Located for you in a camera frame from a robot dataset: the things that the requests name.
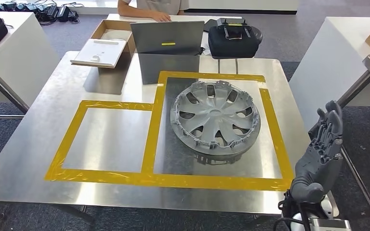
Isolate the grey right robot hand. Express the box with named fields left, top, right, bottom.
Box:
left=290, top=100, right=344, bottom=205

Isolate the silver wheel hubcap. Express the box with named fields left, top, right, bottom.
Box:
left=170, top=80, right=262, bottom=157

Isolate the black zip carry case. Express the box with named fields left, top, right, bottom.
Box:
left=208, top=25, right=264, bottom=60

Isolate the black remote controller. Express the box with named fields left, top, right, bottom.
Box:
left=216, top=18, right=252, bottom=40

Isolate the black flat pad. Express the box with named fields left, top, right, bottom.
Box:
left=203, top=19, right=219, bottom=33

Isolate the grey laptop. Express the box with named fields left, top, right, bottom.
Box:
left=130, top=20, right=205, bottom=55

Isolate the person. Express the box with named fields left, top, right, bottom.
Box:
left=118, top=0, right=189, bottom=22

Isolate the black battery charger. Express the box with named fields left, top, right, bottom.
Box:
left=0, top=1, right=18, bottom=12
left=44, top=3, right=60, bottom=21
left=15, top=2, right=40, bottom=13
left=56, top=4, right=79, bottom=23

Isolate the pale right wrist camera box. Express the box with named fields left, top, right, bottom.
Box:
left=309, top=218, right=352, bottom=231

